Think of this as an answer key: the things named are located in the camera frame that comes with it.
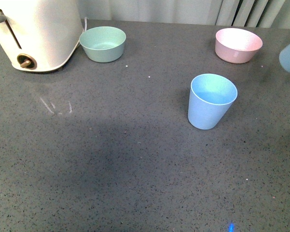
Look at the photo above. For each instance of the green bowl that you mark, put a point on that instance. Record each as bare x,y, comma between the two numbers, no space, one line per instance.
103,44

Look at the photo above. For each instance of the pink bowl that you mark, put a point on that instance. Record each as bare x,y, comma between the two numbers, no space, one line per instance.
237,46

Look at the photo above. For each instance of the white toaster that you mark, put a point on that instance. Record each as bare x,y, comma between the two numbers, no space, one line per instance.
39,35

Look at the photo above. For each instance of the grey curtain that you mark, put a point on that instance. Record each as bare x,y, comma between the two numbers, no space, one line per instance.
238,13

